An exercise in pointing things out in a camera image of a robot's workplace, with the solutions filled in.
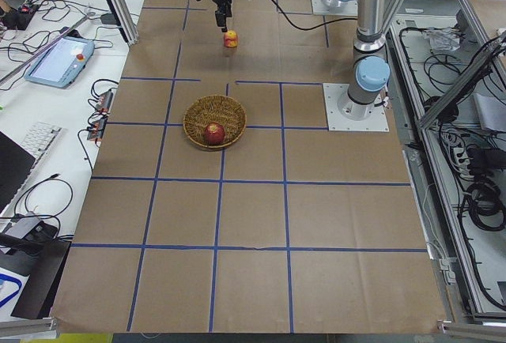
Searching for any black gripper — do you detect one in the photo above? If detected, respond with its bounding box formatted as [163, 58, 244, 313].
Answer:
[212, 0, 232, 32]

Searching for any yellow-red apple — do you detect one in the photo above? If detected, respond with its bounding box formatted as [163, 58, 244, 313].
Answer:
[223, 30, 239, 48]

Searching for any woven wicker basket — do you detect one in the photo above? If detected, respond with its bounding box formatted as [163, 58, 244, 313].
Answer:
[183, 95, 247, 150]

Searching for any dark red basket apple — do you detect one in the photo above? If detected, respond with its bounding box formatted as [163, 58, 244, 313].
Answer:
[203, 122, 225, 145]

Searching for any usb hub box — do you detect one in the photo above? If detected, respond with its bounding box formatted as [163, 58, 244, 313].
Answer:
[95, 90, 114, 113]

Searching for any blue teach pendant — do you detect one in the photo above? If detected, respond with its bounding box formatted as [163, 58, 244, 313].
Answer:
[24, 37, 95, 89]

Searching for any white keyboard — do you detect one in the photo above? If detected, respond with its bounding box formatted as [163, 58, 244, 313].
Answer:
[21, 122, 62, 162]

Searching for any black laptop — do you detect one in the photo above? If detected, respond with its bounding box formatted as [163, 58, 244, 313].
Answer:
[0, 133, 35, 211]

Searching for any aluminium frame post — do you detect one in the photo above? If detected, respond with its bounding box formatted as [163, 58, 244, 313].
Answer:
[106, 0, 139, 46]

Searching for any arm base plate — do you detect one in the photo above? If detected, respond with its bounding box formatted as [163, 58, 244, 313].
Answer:
[323, 83, 389, 133]
[312, 0, 357, 17]

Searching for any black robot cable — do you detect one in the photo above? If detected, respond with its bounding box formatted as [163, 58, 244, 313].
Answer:
[259, 0, 359, 31]

